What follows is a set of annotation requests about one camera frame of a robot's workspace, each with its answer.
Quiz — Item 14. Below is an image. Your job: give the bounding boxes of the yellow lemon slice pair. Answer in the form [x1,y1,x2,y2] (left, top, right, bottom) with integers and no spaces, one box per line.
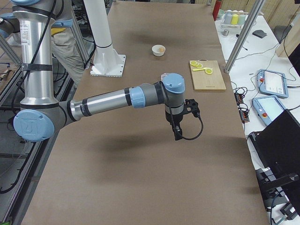
[204,67,213,75]

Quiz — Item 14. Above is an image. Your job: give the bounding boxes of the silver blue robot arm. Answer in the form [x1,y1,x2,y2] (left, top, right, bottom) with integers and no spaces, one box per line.
[12,0,187,142]

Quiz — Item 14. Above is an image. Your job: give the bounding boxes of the yellow toy knife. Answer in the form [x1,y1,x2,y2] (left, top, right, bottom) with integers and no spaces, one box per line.
[192,67,209,71]

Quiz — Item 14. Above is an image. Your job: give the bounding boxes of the black square pad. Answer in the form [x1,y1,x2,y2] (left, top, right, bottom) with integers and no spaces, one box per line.
[252,30,267,38]

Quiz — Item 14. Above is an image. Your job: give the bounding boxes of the red cylinder can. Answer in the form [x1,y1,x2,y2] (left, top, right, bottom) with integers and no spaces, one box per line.
[212,0,222,21]

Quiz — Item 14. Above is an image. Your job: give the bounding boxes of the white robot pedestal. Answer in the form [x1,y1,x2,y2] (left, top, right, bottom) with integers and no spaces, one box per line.
[84,0,126,77]

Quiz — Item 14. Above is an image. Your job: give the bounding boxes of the black monitor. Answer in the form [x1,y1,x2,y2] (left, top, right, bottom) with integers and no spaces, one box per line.
[249,109,300,213]

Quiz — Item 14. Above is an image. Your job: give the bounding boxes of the grey plastic cup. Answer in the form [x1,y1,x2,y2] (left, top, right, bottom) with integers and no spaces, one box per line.
[224,12,233,24]

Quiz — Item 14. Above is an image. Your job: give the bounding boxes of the yellow lemon slice stack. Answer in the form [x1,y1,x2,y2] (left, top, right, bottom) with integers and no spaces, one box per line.
[190,60,203,68]

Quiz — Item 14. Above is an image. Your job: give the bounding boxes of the white ceramic bowl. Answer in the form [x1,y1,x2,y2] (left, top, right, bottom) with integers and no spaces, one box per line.
[151,45,166,57]

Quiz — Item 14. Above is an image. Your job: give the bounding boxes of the pale green bowl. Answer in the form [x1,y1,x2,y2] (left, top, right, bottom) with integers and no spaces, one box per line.
[217,9,225,19]

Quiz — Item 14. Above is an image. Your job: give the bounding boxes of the black camera cable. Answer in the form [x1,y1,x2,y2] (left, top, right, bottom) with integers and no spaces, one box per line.
[181,112,204,141]

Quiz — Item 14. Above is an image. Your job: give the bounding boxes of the lower blue teach pendant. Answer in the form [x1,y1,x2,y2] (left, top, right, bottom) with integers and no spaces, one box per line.
[253,95,286,126]

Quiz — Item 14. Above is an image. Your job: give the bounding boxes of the person in beige clothes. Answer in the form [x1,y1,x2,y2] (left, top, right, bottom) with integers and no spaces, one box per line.
[51,28,85,88]

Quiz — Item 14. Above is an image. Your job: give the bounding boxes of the blue teach pendant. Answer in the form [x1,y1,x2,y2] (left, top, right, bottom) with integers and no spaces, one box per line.
[253,95,286,126]
[257,69,289,98]

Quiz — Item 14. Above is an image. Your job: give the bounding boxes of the aluminium frame post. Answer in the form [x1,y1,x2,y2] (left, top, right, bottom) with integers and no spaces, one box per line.
[224,0,266,74]

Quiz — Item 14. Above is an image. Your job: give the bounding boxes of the black orange power strip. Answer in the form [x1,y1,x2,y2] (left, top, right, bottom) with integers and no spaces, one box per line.
[234,92,249,124]

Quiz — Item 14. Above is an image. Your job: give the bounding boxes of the wooden cutting board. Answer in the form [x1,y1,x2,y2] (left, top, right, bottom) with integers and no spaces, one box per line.
[189,60,226,91]

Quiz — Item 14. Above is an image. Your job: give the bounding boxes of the yellow plastic cup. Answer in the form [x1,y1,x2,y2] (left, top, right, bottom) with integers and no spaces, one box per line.
[231,14,239,25]

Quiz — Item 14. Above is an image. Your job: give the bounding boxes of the small steel cup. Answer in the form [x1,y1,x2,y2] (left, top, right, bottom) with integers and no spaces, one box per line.
[222,30,229,37]

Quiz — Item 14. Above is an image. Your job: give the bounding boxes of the light blue plastic cup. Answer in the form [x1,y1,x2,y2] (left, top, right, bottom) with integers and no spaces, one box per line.
[238,14,246,25]

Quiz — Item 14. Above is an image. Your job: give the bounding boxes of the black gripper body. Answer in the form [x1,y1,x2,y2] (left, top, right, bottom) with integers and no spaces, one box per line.
[165,112,183,131]

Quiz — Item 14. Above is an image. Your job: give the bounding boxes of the clear cup rack tray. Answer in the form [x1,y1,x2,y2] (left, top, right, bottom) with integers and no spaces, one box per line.
[221,22,244,30]

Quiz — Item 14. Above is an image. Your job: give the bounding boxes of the upper blue teach pendant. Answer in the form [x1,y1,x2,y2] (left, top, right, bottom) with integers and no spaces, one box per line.
[257,69,289,98]

